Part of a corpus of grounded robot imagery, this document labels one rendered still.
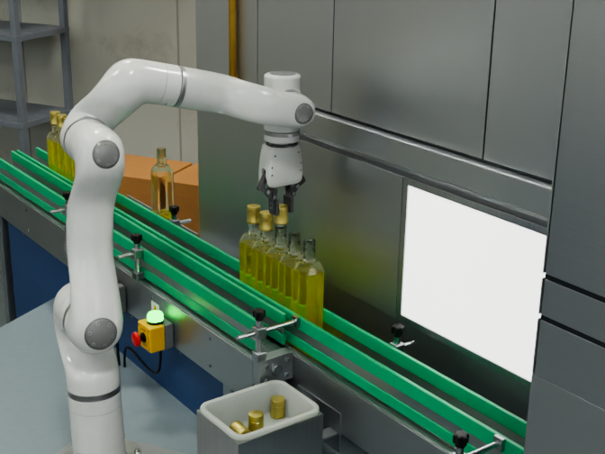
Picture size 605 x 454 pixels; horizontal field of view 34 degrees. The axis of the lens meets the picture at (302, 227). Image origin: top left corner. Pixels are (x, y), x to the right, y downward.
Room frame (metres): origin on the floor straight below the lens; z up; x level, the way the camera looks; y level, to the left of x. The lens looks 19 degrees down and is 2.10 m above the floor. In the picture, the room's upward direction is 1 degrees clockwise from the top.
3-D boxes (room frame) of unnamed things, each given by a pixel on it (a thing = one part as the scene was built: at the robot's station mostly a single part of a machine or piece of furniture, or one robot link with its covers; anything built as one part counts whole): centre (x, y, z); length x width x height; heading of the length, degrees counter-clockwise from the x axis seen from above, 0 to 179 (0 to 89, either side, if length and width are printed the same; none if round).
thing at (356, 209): (2.09, -0.22, 1.32); 0.90 x 0.03 x 0.34; 37
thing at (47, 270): (2.79, 0.53, 0.84); 1.59 x 0.18 x 0.18; 37
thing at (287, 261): (2.18, 0.02, 1.16); 0.06 x 0.06 x 0.21; 36
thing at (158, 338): (2.35, 0.38, 0.96); 0.07 x 0.07 x 0.07; 37
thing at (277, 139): (2.23, 0.05, 1.54); 0.09 x 0.08 x 0.03; 127
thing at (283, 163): (2.23, 0.05, 1.47); 0.10 x 0.07 x 0.11; 127
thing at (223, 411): (1.89, 0.09, 0.97); 0.22 x 0.17 x 0.09; 127
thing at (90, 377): (2.02, 0.49, 1.11); 0.19 x 0.12 x 0.24; 27
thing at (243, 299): (2.81, 0.56, 1.10); 1.75 x 0.01 x 0.08; 37
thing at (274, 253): (2.23, 0.05, 1.16); 0.06 x 0.06 x 0.21; 37
